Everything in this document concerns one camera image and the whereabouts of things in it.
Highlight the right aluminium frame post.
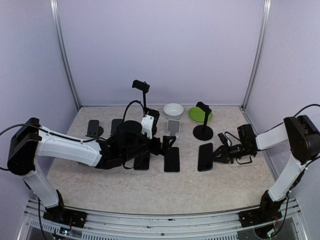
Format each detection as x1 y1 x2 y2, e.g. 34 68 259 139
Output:
241 0 272 111

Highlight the green plate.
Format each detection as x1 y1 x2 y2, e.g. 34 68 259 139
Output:
188 106 205 123

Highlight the front aluminium rail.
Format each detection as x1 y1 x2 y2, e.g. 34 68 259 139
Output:
17 198 310 240

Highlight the dark grey folding phone stand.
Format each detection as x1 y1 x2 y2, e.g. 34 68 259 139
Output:
85 119 104 138

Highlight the black phone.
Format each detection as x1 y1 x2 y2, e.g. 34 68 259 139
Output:
197 142 213 172
133 152 150 171
101 159 114 168

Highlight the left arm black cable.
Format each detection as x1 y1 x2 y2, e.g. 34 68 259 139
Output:
0 99 146 172

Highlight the white desktop phone stand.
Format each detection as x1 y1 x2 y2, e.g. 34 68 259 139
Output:
166 119 181 140

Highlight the tall black clamp phone mount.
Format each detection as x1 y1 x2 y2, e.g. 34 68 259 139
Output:
132 79 150 113

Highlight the black round base stand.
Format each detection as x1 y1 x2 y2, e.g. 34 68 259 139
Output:
192 101 215 141

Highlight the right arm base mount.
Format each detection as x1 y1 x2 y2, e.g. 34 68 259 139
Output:
238 194 284 228

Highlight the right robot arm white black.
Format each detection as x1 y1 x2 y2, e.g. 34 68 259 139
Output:
210 114 320 203

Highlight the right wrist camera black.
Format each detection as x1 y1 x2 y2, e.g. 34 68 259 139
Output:
217 133 229 146

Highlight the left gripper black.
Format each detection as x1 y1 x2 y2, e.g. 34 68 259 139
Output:
122 135 176 162

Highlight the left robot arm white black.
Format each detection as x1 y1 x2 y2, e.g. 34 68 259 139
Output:
7 115 180 223

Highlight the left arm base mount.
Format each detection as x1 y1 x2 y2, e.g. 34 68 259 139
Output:
43 190 87 229

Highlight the aluminium frame post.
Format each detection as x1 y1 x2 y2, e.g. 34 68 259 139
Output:
50 0 82 111
241 0 272 111

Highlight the white ceramic bowl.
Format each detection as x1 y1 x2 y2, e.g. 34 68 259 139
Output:
163 103 184 120

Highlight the left aluminium frame post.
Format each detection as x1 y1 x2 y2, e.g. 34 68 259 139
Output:
50 0 82 111

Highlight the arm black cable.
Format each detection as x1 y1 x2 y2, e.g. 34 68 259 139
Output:
0 99 146 172
223 103 320 166

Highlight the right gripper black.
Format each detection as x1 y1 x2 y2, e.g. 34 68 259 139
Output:
209 141 252 163

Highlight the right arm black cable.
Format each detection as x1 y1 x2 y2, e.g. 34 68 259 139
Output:
223 103 320 166

